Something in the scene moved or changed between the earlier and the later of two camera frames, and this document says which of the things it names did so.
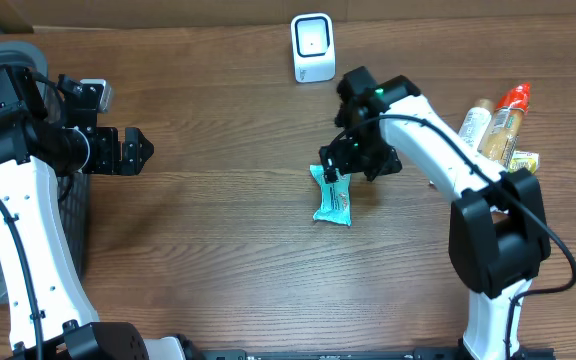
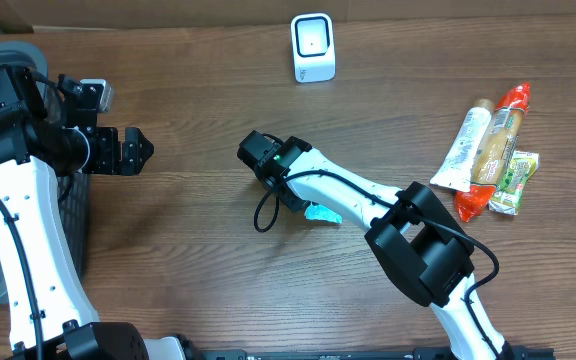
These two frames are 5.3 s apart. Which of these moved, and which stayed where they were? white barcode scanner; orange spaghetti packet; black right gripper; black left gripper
Moved: black right gripper
Stayed: white barcode scanner; orange spaghetti packet; black left gripper
